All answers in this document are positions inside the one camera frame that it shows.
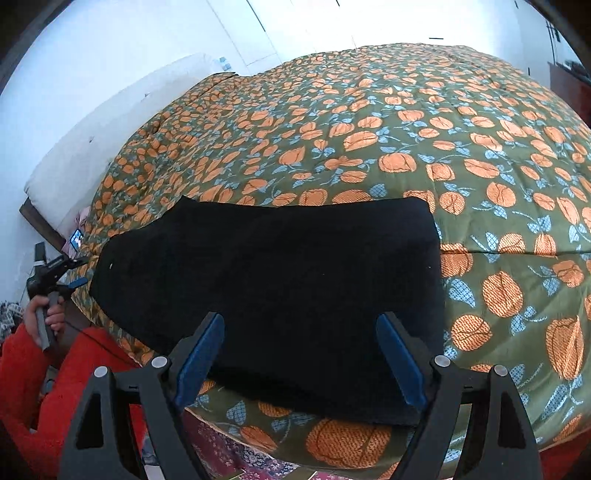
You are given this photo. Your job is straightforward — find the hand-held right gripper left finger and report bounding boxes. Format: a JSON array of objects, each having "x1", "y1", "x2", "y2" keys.
[{"x1": 59, "y1": 312, "x2": 226, "y2": 480}]

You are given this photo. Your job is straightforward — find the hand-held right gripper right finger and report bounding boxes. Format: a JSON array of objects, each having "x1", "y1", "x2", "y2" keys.
[{"x1": 375, "y1": 312, "x2": 543, "y2": 480}]

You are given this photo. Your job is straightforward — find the black pants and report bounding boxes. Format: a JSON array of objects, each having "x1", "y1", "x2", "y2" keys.
[{"x1": 89, "y1": 196, "x2": 446, "y2": 428}]

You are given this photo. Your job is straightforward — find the person's left forearm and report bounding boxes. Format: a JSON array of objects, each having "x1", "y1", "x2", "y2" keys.
[{"x1": 0, "y1": 323, "x2": 116, "y2": 444}]

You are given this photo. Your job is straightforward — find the person's left hand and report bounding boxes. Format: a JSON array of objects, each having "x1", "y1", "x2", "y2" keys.
[{"x1": 23, "y1": 295, "x2": 66, "y2": 344}]

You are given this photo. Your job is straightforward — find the pink cloth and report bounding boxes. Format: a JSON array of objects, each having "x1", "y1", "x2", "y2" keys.
[{"x1": 62, "y1": 205, "x2": 95, "y2": 254}]

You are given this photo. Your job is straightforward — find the pink floral bed sheet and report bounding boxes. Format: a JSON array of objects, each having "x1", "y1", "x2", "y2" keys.
[{"x1": 139, "y1": 406, "x2": 324, "y2": 480}]

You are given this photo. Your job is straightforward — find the cream padded headboard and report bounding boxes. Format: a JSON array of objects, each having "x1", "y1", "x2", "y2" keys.
[{"x1": 19, "y1": 53, "x2": 222, "y2": 252}]

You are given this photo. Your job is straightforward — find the red fleece garment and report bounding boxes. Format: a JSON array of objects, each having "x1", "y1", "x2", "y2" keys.
[{"x1": 0, "y1": 323, "x2": 153, "y2": 480}]

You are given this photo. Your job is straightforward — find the green quilt with orange flowers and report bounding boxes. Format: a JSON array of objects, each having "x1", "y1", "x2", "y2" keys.
[{"x1": 69, "y1": 42, "x2": 591, "y2": 480}]

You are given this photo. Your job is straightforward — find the brown wooden cabinet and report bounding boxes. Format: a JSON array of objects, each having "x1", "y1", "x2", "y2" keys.
[{"x1": 549, "y1": 60, "x2": 585, "y2": 114}]

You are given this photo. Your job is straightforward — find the black cable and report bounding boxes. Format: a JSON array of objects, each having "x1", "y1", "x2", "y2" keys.
[{"x1": 64, "y1": 318, "x2": 141, "y2": 367}]

